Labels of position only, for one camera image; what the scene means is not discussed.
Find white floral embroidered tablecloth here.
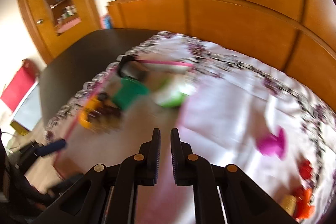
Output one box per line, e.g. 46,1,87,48
45,31,336,224

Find green and white plug-in device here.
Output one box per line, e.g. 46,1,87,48
154,77,189,109

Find purple plastic cup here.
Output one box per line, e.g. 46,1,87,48
256,127,288,160

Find pink lace shelf cloth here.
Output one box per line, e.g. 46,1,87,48
56,17,82,35

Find grey jar with black lid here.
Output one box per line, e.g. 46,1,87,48
117,55,147,83

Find pink and blue foam mat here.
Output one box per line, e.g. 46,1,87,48
101,14,113,30

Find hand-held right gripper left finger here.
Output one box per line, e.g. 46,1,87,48
39,128,161,224

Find yellow textured soap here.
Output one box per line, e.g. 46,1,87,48
281,194,297,215

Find orange linking cube blocks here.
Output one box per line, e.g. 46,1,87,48
293,186,315,220

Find red bag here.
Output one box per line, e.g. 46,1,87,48
0,59,40,111

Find small yellow box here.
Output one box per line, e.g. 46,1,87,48
10,120,28,135

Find pink cardboard box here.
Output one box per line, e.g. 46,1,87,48
54,57,196,224

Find wooden corner cabinet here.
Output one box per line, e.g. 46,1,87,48
14,0,103,64

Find grey blue board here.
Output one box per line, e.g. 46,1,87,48
13,85,40,131

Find red puzzle piece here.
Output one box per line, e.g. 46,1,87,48
298,160,315,180

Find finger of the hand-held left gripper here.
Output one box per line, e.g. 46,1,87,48
25,139,67,164

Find brown massage comb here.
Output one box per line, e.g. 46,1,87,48
89,93,122,132

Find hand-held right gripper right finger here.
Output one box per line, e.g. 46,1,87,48
170,128,298,224

